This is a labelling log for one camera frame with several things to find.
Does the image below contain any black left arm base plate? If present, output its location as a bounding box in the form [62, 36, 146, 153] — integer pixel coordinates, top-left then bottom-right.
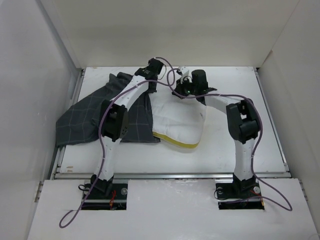
[87, 182, 128, 201]

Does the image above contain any white pillow with yellow band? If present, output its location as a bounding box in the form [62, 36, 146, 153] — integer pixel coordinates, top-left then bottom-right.
[149, 84, 206, 149]

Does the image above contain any aluminium front rail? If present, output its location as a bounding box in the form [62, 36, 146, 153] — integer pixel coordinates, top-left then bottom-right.
[52, 171, 292, 180]

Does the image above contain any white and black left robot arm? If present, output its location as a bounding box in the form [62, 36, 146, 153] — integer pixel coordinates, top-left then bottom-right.
[90, 58, 164, 199]

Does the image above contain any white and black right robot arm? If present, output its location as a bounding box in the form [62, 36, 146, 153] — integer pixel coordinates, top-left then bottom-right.
[172, 66, 261, 201]

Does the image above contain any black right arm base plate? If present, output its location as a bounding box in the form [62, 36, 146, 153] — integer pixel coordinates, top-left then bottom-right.
[215, 182, 261, 201]

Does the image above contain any dark grey checked pillowcase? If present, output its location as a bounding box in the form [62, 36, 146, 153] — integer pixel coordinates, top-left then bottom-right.
[55, 72, 161, 147]

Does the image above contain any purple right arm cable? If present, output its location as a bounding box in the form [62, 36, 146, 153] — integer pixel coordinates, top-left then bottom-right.
[166, 68, 293, 211]

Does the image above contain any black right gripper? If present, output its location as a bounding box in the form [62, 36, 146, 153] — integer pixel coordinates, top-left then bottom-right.
[171, 76, 198, 100]

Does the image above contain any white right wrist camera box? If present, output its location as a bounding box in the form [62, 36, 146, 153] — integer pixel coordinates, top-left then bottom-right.
[176, 66, 191, 81]

